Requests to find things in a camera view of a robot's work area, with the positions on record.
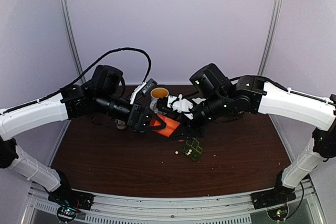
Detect aluminium frame post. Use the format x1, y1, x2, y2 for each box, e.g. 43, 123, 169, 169
60, 0, 83, 75
258, 0, 283, 76

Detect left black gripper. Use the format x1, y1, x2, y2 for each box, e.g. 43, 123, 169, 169
95, 91, 167, 132

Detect grey lid pill bottle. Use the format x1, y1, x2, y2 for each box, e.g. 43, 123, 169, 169
116, 120, 127, 130

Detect left aluminium frame post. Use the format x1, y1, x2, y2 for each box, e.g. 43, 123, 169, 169
60, 0, 83, 75

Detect aluminium front rail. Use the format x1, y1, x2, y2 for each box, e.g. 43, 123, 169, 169
25, 178, 323, 224

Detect right aluminium frame post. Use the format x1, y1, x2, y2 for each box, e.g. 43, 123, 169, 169
258, 0, 283, 76

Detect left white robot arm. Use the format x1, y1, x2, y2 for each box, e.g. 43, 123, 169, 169
1, 65, 158, 205

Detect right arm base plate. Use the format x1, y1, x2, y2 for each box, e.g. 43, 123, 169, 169
251, 189, 296, 210

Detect orange pill bottle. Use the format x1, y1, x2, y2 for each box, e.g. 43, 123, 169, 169
150, 114, 180, 137

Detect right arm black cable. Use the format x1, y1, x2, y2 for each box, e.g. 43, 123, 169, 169
230, 76, 336, 104

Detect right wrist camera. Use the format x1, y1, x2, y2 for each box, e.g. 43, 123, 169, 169
156, 94, 194, 120

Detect green weekly pill organizer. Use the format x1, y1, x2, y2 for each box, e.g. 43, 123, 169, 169
180, 140, 203, 162

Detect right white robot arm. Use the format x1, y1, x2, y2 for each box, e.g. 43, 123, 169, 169
167, 63, 335, 204

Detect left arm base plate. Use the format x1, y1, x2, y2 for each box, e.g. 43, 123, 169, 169
48, 191, 94, 210

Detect white mug yellow inside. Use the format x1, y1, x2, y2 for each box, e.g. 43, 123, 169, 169
150, 87, 169, 112

